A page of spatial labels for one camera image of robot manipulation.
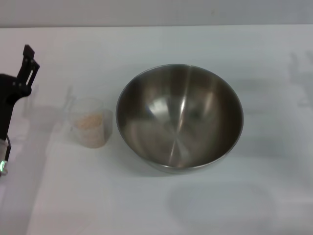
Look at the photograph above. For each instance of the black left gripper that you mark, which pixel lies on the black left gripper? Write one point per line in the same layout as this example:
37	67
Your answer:
8	90

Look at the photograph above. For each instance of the stainless steel mixing bowl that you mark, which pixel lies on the stainless steel mixing bowl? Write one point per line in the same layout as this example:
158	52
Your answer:
181	117

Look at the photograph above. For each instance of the rice grains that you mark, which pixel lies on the rice grains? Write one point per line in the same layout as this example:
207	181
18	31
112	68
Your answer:
88	122

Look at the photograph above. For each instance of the clear plastic measuring cup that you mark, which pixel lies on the clear plastic measuring cup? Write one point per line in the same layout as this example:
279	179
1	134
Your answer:
85	137

